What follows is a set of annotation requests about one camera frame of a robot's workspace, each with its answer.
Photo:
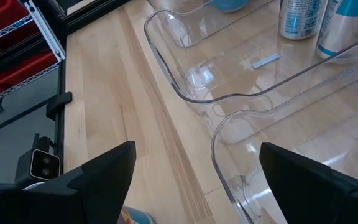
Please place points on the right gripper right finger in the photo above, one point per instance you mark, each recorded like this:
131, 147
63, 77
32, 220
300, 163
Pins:
306, 193

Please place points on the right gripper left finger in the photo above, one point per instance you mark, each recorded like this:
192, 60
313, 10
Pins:
98, 186

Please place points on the slim blue silver energy can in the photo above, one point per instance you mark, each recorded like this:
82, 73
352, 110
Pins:
303, 18
138, 217
346, 28

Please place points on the clear plastic bin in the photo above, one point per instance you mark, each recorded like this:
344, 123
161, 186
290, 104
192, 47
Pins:
228, 71
238, 193

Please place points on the blue white sparkling water can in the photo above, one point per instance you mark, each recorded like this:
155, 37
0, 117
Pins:
230, 4

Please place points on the black table-level camera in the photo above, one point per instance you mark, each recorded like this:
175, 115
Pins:
43, 165

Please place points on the black frame clamp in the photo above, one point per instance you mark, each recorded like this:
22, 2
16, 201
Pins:
57, 104

